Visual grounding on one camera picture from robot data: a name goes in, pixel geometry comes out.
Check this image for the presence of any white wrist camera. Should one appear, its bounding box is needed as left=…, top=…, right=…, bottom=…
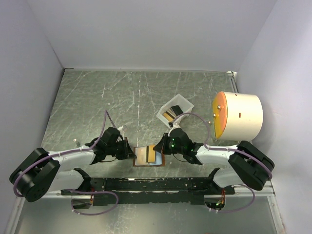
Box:
left=168, top=122, right=180, bottom=128
left=118, top=125, right=128, bottom=133

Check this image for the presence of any white cylinder with orange lid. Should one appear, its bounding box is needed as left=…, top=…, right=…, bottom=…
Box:
left=212, top=91, right=263, bottom=141

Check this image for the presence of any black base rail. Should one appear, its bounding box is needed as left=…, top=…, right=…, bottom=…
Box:
left=60, top=176, right=236, bottom=207

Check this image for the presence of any aluminium extrusion rail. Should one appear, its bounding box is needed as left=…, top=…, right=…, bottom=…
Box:
left=233, top=181, right=275, bottom=196

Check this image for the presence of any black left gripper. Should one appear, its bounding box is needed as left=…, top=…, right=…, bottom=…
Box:
left=107, top=136, right=137, bottom=159

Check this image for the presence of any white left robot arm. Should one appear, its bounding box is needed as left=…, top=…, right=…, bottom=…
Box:
left=9, top=127, right=136, bottom=202

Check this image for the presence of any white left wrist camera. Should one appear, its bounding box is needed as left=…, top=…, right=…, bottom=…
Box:
left=118, top=125, right=128, bottom=133

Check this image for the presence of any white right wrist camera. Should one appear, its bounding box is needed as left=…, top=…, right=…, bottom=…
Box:
left=168, top=122, right=180, bottom=128

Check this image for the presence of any brown leather card holder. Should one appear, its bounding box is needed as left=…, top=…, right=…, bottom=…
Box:
left=133, top=145, right=165, bottom=167

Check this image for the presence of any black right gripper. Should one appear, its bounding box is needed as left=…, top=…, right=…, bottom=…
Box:
left=153, top=132, right=184, bottom=155

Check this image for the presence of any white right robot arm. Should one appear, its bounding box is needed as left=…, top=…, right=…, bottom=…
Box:
left=154, top=128, right=275, bottom=194

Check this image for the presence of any gold credit card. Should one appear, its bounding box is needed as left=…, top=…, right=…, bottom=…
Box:
left=135, top=147, right=147, bottom=166

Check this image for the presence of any white plastic card bin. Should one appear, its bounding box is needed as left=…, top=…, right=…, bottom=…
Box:
left=156, top=94, right=195, bottom=128

